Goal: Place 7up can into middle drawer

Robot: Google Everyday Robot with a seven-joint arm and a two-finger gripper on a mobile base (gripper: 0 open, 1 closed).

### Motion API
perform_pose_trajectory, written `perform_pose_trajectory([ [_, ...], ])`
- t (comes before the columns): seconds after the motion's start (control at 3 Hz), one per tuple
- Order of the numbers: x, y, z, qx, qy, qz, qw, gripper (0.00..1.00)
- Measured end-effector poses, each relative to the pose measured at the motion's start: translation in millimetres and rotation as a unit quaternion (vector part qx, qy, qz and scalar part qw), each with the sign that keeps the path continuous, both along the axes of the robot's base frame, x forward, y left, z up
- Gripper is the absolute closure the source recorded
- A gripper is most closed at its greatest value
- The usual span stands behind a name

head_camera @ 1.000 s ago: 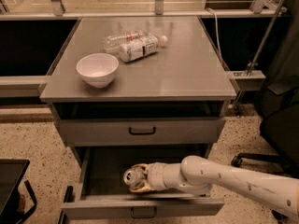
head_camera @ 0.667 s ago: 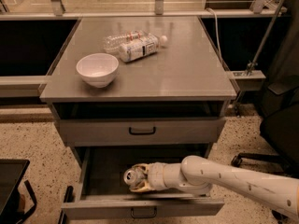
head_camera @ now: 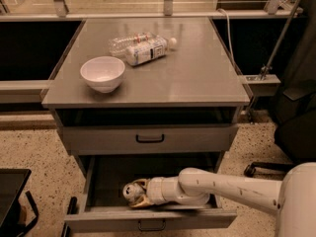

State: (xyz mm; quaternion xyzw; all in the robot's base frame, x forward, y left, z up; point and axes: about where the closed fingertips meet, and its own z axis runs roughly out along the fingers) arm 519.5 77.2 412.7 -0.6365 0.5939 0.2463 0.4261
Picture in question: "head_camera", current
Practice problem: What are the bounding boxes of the green 7up soda can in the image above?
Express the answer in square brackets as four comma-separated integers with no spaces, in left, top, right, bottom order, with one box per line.
[122,183,144,203]

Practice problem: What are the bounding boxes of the grey metal rail frame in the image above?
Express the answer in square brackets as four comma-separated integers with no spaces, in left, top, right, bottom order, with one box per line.
[0,0,303,21]

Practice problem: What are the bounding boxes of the white labelled plastic bottle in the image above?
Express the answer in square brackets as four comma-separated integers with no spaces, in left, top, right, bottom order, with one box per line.
[125,36,178,66]

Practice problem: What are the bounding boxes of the grey metal drawer cabinet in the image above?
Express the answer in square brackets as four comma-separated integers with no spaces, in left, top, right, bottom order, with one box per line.
[40,16,251,176]

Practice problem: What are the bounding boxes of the black side table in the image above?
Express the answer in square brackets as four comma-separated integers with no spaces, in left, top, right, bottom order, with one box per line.
[0,169,40,237]

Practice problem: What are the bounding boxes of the white ceramic bowl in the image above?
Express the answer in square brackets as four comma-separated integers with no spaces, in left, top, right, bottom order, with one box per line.
[80,56,125,93]

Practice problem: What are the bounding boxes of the clear empty plastic bottle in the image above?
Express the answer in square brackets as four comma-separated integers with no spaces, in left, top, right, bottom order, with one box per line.
[109,33,155,57]

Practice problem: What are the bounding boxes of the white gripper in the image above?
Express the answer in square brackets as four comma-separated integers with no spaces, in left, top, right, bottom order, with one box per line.
[129,177,178,208]

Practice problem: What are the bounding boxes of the closed grey upper drawer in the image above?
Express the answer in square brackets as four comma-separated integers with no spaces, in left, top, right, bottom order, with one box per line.
[60,124,238,155]

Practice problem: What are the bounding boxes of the metal clamp rod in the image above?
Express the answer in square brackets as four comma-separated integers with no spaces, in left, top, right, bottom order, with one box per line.
[258,0,301,80]

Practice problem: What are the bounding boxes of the black office chair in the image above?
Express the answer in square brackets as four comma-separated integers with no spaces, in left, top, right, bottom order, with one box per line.
[244,80,316,177]

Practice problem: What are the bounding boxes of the white cable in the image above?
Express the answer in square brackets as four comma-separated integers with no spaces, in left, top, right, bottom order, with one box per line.
[216,7,237,67]

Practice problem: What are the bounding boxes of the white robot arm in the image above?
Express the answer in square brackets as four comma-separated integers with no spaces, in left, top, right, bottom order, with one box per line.
[123,162,316,237]

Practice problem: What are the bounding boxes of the open grey lower drawer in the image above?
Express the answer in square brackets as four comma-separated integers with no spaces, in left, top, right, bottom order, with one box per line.
[65,153,236,233]

